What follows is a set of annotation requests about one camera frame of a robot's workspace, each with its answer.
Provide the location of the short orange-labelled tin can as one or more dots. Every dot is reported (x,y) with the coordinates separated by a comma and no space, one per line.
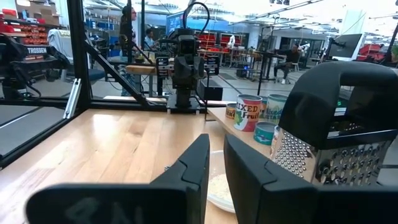
(230,112)

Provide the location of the dark monitor on arm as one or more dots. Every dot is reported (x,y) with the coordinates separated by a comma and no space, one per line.
(346,45)

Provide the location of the mixed fruit tin can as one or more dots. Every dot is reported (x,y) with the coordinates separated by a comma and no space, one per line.
(247,113)

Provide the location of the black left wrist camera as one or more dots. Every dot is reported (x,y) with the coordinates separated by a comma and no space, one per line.
(188,43)

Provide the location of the diced tomatoes tin can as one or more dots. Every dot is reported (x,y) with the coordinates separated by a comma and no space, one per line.
(275,140)

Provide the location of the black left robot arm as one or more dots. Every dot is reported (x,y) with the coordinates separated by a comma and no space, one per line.
(183,98)

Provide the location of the black box on floor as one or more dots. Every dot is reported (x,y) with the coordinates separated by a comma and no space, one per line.
(211,90)

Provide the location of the mixed vegetables tin can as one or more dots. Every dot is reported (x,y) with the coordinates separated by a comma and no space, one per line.
(275,109)

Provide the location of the white cloth on chair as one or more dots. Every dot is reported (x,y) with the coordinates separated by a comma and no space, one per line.
(60,40)

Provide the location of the white plate with cheese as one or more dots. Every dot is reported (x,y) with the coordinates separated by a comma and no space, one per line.
(219,189)

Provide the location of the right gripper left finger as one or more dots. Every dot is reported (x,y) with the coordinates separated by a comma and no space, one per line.
(124,205)

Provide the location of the mandarin oranges tin can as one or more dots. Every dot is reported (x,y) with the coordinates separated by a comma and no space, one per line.
(263,107)

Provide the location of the black aluminium table frame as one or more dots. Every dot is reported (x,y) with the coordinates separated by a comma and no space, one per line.
(77,62)

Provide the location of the blue office chair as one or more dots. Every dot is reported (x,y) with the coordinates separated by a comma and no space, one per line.
(97,74)

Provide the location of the shelving with red bins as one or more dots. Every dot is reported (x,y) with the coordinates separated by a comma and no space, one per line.
(230,40)
(31,32)
(373,51)

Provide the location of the silver angle bracket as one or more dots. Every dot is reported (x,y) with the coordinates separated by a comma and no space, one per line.
(72,98)

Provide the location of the person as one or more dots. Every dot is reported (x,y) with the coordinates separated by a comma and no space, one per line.
(290,57)
(127,28)
(150,40)

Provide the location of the monitor with blue screen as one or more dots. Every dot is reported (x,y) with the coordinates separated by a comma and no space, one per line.
(174,23)

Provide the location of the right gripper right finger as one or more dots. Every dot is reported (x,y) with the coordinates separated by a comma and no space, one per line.
(280,202)

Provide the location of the wooden background table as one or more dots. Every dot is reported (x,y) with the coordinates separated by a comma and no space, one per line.
(140,69)

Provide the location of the short teal tin can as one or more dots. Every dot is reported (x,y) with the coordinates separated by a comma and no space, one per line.
(263,133)

